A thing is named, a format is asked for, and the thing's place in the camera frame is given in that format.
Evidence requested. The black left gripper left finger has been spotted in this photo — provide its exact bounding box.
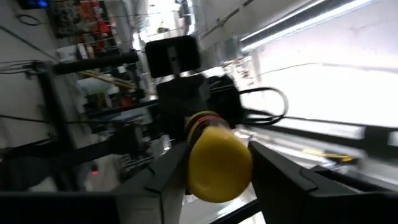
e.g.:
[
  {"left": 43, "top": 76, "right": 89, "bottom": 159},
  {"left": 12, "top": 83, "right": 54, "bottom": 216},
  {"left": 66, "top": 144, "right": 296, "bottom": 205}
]
[{"left": 113, "top": 141, "right": 189, "bottom": 224}]

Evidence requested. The yellow paint bottle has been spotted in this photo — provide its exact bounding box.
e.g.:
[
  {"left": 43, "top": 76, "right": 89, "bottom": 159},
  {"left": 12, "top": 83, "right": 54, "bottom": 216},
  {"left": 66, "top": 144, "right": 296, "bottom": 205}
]
[{"left": 185, "top": 110, "right": 254, "bottom": 204}]

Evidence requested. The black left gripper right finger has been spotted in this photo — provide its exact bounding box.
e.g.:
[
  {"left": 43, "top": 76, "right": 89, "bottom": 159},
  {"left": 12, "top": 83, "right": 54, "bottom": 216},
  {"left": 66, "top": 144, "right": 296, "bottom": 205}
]
[{"left": 248, "top": 140, "right": 371, "bottom": 224}]

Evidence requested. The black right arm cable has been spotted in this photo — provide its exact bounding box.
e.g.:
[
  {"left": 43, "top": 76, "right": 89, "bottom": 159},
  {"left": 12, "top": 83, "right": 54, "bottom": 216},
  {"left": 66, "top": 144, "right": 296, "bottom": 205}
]
[{"left": 238, "top": 86, "right": 289, "bottom": 126}]

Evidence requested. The storage shelf rack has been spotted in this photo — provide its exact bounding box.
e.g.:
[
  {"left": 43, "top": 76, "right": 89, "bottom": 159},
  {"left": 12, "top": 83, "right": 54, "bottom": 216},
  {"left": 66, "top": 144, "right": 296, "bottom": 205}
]
[{"left": 52, "top": 0, "right": 122, "bottom": 57}]

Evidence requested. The yellow black hand tool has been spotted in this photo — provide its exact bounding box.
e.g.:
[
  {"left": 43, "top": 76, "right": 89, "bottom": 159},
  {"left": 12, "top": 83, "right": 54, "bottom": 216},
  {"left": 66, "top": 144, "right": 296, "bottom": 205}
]
[{"left": 302, "top": 148, "right": 355, "bottom": 165}]

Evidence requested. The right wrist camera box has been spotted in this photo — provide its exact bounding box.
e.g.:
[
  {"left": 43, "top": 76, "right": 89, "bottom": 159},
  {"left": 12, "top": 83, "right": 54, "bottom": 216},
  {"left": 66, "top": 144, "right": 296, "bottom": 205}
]
[{"left": 211, "top": 77, "right": 233, "bottom": 122}]

